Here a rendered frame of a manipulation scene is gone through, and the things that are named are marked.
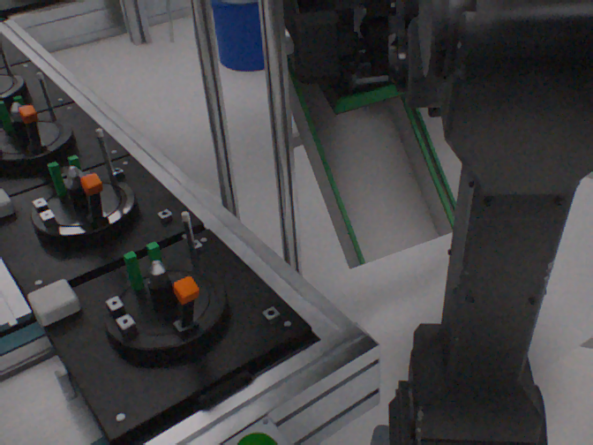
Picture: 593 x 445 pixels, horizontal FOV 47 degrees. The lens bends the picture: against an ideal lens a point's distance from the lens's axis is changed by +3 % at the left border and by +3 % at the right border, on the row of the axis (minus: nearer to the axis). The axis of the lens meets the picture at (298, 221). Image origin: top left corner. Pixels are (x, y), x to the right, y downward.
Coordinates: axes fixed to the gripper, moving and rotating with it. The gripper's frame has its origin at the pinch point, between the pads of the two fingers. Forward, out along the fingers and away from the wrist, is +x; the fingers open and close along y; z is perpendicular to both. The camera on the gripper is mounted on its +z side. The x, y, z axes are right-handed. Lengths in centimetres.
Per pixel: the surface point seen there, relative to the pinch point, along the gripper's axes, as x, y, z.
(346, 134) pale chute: 11.2, -1.0, -13.0
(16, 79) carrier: 75, 43, -12
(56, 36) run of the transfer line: 123, 37, -10
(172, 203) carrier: 27.2, 20.4, -24.3
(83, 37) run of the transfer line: 125, 31, -11
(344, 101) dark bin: -1.5, 3.5, -6.0
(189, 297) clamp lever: -5.2, 21.9, -22.9
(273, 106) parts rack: 9.4, 8.4, -8.0
